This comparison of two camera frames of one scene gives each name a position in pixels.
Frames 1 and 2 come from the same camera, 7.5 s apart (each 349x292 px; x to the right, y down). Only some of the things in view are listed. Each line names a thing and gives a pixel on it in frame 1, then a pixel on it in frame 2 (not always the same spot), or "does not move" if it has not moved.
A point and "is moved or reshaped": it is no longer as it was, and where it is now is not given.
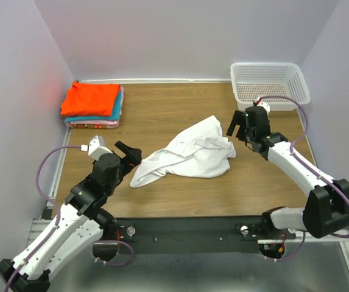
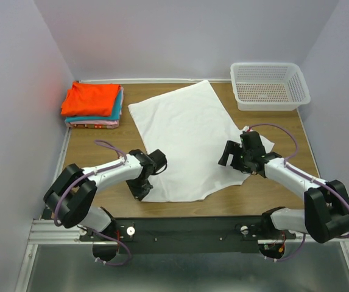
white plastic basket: x=253 y=80 does not move
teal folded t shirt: x=115 y=115 does not move
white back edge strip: x=153 y=80 does not move
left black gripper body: x=125 y=168 -> x=139 y=188
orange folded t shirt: x=90 y=99 does not move
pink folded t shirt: x=100 y=125 does not move
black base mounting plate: x=193 y=235 does not move
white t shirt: x=201 y=150 is moved or reshaped
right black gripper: x=239 y=118 -> x=231 y=147
